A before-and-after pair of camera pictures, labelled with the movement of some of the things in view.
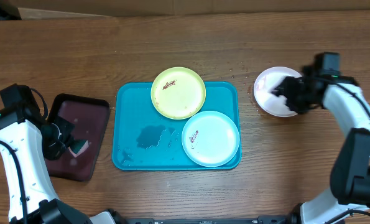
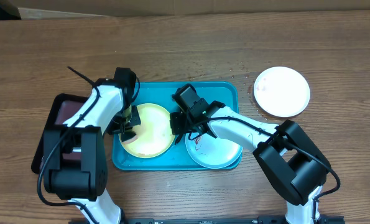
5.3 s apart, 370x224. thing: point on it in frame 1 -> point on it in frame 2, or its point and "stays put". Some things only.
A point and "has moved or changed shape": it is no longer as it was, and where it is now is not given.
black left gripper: (55, 152) -> (112, 129)
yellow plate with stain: (178, 93) -> (154, 134)
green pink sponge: (78, 146) has moved or changed shape
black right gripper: (282, 91) -> (179, 129)
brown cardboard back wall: (40, 9) stays put
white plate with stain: (265, 83) stays put
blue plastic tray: (143, 139) stays put
